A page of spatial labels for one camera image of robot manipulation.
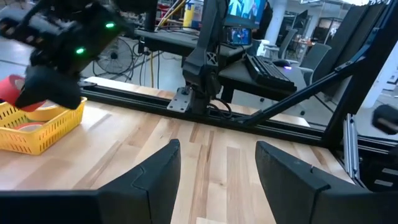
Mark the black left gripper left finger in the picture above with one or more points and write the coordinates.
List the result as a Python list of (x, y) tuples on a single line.
[(155, 186)]

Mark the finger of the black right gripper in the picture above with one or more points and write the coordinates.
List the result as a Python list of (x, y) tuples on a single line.
[(49, 88)]

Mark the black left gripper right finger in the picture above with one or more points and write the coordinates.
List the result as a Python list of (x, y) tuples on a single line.
[(286, 186)]

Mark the red tape roll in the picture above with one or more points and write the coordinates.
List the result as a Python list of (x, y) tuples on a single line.
[(9, 90)]

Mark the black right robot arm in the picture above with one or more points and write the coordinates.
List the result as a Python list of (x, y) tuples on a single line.
[(203, 62)]

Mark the yellow plastic basket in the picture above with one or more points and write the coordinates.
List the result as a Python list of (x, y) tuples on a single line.
[(43, 137)]

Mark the round floor fan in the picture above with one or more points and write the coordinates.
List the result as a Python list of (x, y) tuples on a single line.
[(115, 56)]

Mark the black round pole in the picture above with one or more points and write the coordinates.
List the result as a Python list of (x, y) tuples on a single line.
[(150, 17)]

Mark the dark grey two-tier desk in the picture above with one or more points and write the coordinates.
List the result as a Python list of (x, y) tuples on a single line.
[(174, 40)]

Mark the black computer keyboard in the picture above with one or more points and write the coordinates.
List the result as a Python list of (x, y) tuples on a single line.
[(267, 73)]

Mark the yellow tall container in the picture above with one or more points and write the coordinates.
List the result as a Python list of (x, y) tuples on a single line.
[(188, 14)]

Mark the black computer mouse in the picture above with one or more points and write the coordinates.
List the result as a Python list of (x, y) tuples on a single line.
[(281, 63)]

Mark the grey office chair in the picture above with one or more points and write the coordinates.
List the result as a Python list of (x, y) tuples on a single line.
[(287, 43), (314, 59)]

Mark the small tilted display screen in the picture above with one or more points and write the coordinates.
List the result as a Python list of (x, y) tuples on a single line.
[(238, 36)]

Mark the white round pillar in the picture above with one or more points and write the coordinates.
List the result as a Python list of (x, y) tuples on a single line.
[(276, 18)]

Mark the large computer monitor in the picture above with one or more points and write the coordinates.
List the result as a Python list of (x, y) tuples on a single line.
[(245, 12)]

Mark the silver metal mounting bracket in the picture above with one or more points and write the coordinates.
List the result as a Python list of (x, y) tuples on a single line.
[(178, 101)]

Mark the black aluminium table frame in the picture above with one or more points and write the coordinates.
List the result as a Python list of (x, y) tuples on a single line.
[(373, 62)]

